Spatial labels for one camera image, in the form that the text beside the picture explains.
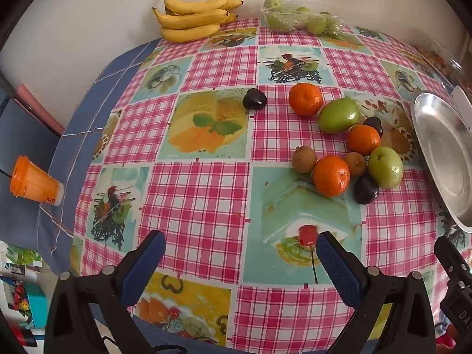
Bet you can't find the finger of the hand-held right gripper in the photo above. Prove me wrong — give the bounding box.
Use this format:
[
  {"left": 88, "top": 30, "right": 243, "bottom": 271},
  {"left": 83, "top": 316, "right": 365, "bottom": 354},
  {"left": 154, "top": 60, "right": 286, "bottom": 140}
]
[{"left": 434, "top": 235, "right": 472, "bottom": 296}]

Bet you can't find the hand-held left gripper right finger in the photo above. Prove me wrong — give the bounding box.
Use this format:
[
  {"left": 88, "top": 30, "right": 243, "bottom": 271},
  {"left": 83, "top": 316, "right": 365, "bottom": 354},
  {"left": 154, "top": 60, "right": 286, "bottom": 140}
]
[{"left": 315, "top": 230, "right": 437, "bottom": 354}]

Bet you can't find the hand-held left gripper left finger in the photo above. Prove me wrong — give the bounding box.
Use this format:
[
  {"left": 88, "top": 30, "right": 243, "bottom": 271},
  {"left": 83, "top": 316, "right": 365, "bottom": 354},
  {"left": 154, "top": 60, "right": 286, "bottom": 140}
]
[{"left": 43, "top": 229, "right": 166, "bottom": 354}]

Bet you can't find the dark purple plum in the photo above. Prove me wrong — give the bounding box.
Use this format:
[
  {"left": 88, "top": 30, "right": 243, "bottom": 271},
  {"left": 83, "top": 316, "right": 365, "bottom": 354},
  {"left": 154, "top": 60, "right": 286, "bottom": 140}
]
[
  {"left": 242, "top": 88, "right": 268, "bottom": 111},
  {"left": 363, "top": 116, "right": 384, "bottom": 138},
  {"left": 354, "top": 174, "right": 380, "bottom": 205}
]

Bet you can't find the orange mandarin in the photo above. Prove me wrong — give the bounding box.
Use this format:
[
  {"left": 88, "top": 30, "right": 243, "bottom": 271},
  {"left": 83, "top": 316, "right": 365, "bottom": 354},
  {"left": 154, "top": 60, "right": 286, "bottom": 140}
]
[
  {"left": 347, "top": 124, "right": 381, "bottom": 156},
  {"left": 313, "top": 155, "right": 351, "bottom": 198},
  {"left": 288, "top": 83, "right": 324, "bottom": 117}
]

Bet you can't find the brown sapodilla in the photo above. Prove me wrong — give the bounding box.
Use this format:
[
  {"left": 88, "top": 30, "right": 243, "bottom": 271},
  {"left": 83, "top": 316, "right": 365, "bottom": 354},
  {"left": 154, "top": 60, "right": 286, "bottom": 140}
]
[
  {"left": 291, "top": 146, "right": 318, "bottom": 174},
  {"left": 344, "top": 152, "right": 367, "bottom": 178}
]

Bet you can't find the round metal plate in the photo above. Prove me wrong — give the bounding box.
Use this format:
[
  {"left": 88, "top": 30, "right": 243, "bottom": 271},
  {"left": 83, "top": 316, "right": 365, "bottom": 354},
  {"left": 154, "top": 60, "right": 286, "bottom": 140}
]
[{"left": 410, "top": 92, "right": 472, "bottom": 234}]

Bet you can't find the large green jujube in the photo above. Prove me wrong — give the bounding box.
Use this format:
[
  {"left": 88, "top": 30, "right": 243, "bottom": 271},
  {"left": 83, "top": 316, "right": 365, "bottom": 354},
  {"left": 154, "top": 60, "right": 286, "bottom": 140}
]
[
  {"left": 368, "top": 146, "right": 404, "bottom": 189},
  {"left": 318, "top": 97, "right": 361, "bottom": 134}
]

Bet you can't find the pink checked printed tablecloth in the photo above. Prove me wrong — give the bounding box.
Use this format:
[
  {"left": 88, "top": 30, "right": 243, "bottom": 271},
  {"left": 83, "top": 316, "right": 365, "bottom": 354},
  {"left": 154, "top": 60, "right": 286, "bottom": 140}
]
[{"left": 68, "top": 18, "right": 472, "bottom": 354}]

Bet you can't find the teal plastic bin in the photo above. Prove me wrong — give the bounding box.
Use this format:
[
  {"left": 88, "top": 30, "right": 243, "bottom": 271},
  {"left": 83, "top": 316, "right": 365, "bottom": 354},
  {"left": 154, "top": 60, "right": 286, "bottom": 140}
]
[{"left": 15, "top": 284, "right": 48, "bottom": 330}]

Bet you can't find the orange plastic cup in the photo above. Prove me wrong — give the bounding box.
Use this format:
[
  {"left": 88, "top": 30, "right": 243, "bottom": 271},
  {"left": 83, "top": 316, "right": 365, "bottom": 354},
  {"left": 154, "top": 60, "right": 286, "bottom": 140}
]
[{"left": 10, "top": 155, "right": 64, "bottom": 206}]

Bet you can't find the blue lined cloth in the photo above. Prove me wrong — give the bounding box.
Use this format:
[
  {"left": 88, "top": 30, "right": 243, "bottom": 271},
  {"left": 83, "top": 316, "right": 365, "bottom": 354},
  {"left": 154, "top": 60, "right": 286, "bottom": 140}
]
[{"left": 36, "top": 39, "right": 369, "bottom": 354}]

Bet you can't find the white power adapter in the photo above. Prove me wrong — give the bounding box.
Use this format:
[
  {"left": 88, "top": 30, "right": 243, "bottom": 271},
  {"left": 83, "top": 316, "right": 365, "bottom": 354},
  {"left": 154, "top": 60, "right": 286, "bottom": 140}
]
[{"left": 450, "top": 86, "right": 472, "bottom": 133}]

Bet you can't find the dark blue panel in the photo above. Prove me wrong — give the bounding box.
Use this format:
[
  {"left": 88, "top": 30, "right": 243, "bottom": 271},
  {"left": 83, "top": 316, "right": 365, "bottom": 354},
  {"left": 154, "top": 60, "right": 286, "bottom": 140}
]
[{"left": 0, "top": 92, "right": 65, "bottom": 192}]

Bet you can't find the clear plastic clamshell box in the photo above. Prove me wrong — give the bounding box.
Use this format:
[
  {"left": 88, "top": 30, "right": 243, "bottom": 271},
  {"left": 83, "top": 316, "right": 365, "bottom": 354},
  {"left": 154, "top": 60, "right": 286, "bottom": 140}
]
[{"left": 413, "top": 42, "right": 472, "bottom": 94}]

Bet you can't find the pile of small brown longans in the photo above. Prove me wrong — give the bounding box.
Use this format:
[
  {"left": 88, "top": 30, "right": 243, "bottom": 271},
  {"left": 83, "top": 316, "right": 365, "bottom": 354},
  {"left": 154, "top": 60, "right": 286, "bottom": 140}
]
[{"left": 417, "top": 46, "right": 452, "bottom": 76}]

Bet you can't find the pile of small green jujubes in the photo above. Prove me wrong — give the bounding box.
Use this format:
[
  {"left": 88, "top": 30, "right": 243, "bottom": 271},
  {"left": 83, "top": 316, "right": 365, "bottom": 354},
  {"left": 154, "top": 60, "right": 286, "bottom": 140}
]
[{"left": 265, "top": 0, "right": 345, "bottom": 37}]

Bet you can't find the clear plastic jujube tray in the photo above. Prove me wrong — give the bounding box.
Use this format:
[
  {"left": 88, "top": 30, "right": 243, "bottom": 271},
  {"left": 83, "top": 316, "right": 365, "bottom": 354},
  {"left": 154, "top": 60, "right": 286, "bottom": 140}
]
[{"left": 262, "top": 0, "right": 347, "bottom": 38}]

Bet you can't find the pink chair rail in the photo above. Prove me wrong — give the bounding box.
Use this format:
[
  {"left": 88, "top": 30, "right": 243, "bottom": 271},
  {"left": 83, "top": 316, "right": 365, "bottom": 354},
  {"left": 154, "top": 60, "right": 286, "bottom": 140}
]
[{"left": 15, "top": 83, "right": 65, "bottom": 137}]

